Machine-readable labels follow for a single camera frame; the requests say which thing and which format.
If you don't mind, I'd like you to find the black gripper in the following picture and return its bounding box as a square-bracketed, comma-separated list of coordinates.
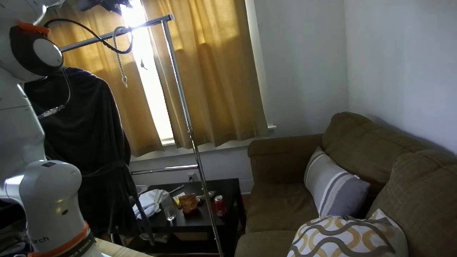
[78, 0, 135, 16]

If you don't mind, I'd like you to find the white twisted rope piece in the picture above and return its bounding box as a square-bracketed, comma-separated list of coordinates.
[112, 27, 131, 89]

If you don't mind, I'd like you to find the yellow curtain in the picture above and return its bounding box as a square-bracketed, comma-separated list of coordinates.
[45, 0, 269, 157]

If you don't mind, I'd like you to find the metal clothes rack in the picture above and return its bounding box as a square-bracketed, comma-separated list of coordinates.
[59, 13, 226, 257]

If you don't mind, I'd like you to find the black robe garment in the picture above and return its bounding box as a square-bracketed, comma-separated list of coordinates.
[22, 66, 141, 240]

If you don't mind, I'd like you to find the white crumpled cloth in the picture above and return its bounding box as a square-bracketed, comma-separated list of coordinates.
[132, 189, 172, 222]

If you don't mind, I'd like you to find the clear plastic water bottle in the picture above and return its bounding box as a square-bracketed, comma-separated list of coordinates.
[159, 192, 179, 226]

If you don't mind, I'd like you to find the orange snack bag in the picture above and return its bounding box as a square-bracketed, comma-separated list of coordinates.
[178, 192, 201, 216]

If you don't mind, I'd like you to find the black coffee table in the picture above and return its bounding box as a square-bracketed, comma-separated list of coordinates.
[128, 177, 248, 257]

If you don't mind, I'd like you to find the red soda can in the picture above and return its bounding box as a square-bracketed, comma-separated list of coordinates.
[212, 194, 228, 219]

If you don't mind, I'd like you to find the brown fabric couch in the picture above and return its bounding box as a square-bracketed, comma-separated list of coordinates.
[235, 112, 457, 257]

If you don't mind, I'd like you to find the grey striped pillow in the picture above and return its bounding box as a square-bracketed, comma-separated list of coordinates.
[303, 146, 372, 220]

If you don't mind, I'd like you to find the wave patterned pillow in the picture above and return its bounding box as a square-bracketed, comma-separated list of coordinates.
[286, 207, 410, 257]

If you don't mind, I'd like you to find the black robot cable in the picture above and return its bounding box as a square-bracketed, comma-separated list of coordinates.
[43, 17, 136, 56]

